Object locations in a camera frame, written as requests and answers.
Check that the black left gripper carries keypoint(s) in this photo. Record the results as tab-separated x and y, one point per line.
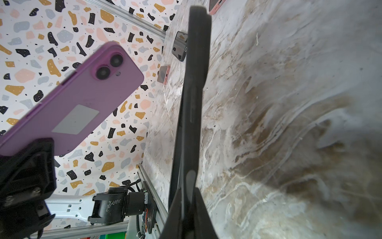
27	180

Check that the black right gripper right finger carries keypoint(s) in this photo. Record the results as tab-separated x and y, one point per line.
203	228

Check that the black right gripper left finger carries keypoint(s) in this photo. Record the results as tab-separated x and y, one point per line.
173	225

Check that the black phone case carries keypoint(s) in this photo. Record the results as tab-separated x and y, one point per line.
187	144

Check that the purple phone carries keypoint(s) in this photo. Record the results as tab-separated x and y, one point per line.
75	108

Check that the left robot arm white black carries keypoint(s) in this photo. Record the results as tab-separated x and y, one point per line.
28	181

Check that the phone in black case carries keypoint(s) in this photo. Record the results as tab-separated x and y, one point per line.
179	49

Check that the phone in pink case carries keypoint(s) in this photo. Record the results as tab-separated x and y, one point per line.
214	6

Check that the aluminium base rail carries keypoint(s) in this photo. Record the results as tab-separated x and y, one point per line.
149	206

